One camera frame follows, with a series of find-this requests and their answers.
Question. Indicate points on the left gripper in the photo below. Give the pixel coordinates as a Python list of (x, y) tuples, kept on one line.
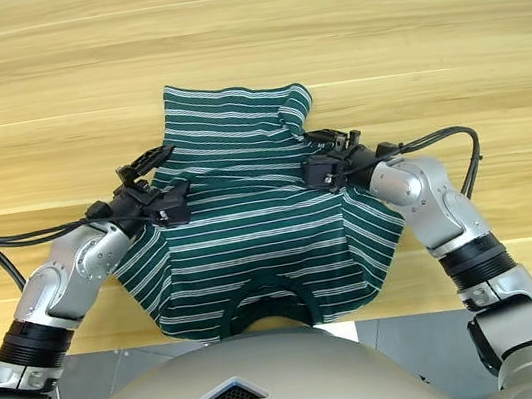
[(125, 206)]

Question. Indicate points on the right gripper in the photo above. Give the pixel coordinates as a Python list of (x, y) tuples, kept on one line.
[(358, 160)]

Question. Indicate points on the green white striped T-shirt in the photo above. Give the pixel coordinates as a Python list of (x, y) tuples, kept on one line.
[(256, 231)]

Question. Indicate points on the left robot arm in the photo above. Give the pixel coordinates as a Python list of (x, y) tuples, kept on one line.
[(70, 271)]

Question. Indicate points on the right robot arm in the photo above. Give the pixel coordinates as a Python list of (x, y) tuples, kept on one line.
[(442, 212)]

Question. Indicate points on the robot body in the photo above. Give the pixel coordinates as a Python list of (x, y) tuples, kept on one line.
[(236, 396)]

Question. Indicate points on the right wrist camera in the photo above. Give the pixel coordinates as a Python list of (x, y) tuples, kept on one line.
[(325, 174)]

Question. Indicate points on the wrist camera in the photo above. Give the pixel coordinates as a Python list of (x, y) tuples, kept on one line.
[(325, 174), (172, 209)]

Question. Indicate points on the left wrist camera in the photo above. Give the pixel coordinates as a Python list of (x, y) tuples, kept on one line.
[(172, 209)]

